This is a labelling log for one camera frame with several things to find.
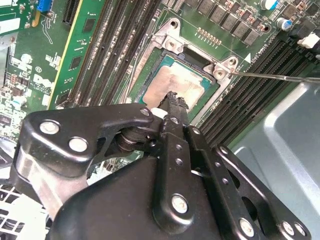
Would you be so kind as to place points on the silver green CPU plate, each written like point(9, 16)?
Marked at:
point(170, 80)

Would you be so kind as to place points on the thin metal locking lever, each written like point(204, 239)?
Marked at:
point(262, 75)

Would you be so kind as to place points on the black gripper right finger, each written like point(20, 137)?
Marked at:
point(225, 180)

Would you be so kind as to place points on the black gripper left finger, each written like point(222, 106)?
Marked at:
point(75, 125)

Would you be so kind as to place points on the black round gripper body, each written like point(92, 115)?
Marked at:
point(120, 205)

